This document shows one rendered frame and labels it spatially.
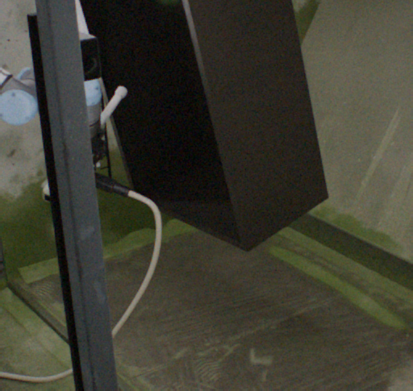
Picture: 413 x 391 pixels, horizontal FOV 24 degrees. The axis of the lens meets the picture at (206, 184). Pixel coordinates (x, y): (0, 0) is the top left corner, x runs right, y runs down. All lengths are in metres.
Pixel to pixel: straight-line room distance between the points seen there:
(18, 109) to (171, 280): 1.46
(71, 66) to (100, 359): 0.52
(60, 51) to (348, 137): 2.49
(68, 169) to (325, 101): 2.57
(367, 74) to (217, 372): 1.44
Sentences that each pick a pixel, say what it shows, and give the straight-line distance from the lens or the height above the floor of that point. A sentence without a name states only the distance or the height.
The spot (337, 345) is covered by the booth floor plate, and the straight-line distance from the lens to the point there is 3.26.
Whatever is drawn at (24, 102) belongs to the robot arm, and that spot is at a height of 1.07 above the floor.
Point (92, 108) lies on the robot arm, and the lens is 2.54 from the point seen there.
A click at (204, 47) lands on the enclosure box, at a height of 1.11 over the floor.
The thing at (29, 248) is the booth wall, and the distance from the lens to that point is 3.86.
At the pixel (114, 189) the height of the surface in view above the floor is 0.73.
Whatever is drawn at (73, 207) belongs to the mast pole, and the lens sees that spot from 1.60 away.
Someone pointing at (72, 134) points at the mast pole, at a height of 1.25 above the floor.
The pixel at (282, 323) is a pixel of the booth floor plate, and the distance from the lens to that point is 3.39.
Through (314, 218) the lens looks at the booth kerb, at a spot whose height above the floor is 0.16.
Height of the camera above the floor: 1.73
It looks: 22 degrees down
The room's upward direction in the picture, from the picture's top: 4 degrees counter-clockwise
